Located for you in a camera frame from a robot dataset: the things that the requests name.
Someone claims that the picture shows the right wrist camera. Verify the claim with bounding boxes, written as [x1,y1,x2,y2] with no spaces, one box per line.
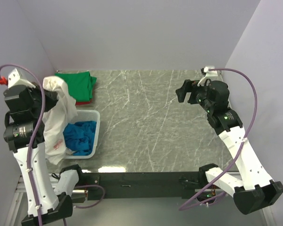
[197,66,218,86]

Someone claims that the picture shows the green folded t shirt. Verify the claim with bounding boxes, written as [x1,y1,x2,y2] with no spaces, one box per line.
[55,71,97,102]

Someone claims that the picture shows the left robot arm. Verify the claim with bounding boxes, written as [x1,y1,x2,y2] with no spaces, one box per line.
[3,81,83,226]

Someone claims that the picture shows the white plastic basket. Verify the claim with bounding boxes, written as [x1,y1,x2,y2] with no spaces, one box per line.
[63,109,100,159]

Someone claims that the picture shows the purple cable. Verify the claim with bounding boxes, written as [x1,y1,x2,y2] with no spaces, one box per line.
[178,67,258,211]
[0,64,106,226]

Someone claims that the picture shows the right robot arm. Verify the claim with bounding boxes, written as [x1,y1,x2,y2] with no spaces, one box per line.
[175,79,283,215]

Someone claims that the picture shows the red folded t shirt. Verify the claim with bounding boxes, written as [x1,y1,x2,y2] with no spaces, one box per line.
[75,99,92,106]

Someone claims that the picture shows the blue t shirt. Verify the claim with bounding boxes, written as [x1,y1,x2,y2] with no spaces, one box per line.
[63,121,97,156]

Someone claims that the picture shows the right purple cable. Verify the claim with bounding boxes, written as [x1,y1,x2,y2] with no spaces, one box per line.
[178,67,258,211]

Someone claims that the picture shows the white t shirt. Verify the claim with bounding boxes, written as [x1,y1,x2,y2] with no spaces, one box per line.
[42,76,77,165]

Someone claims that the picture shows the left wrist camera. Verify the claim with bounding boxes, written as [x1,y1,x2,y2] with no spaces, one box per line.
[0,68,36,89]

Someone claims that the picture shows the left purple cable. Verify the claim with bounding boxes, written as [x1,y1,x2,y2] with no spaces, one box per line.
[0,64,106,226]

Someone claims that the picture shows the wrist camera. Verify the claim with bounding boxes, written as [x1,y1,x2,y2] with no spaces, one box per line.
[197,66,218,86]
[0,68,36,89]

